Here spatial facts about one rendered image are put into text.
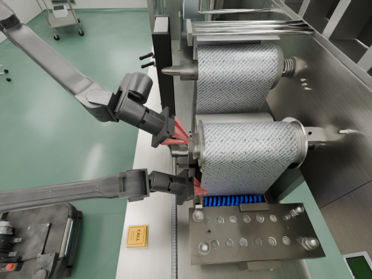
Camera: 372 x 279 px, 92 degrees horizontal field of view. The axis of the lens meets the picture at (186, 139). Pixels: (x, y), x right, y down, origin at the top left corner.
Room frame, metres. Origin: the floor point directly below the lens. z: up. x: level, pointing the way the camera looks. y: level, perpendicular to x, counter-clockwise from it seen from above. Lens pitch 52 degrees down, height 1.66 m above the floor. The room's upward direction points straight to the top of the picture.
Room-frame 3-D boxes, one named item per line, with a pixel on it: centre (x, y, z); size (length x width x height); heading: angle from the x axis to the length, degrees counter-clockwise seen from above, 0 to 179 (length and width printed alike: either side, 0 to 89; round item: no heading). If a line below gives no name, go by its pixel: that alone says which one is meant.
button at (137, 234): (0.13, 0.18, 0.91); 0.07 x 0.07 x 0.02; 2
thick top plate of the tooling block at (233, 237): (0.13, -0.21, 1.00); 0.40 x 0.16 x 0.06; 92
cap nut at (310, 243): (0.09, -0.37, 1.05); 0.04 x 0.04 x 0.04
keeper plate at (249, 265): (0.04, -0.23, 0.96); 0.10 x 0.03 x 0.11; 92
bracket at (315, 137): (0.31, -0.34, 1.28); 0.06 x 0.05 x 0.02; 92
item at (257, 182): (0.25, -0.16, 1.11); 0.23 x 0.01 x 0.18; 92
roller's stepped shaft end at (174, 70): (0.55, 0.05, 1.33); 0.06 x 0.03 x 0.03; 92
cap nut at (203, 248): (0.08, -0.05, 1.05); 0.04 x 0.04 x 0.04
